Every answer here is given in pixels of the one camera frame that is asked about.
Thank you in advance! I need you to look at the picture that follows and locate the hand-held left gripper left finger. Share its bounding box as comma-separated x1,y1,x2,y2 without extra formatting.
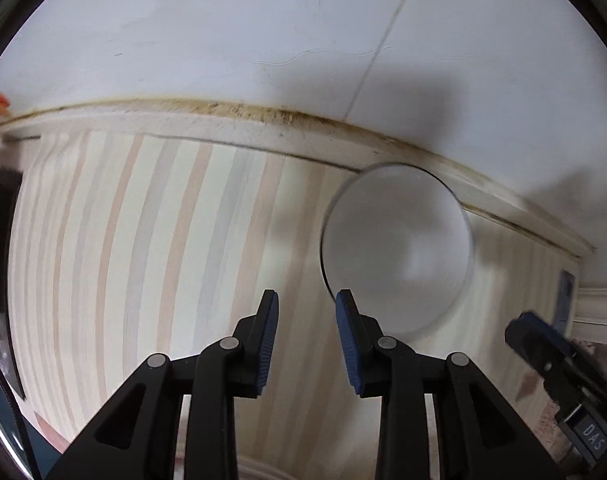
46,289,280,480

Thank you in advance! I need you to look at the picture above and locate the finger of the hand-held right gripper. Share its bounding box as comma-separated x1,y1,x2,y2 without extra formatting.
505,311,577,376

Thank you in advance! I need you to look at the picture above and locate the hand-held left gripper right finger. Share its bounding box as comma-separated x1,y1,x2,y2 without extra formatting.
335,288,569,480

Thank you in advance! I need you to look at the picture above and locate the white bowl with blue rim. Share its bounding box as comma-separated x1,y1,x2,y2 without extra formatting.
319,161,477,338

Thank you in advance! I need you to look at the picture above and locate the dark blue smartphone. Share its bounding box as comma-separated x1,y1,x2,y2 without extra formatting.
556,270,577,331

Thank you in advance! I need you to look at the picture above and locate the striped counter mat with cat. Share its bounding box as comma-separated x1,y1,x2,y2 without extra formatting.
6,130,581,480

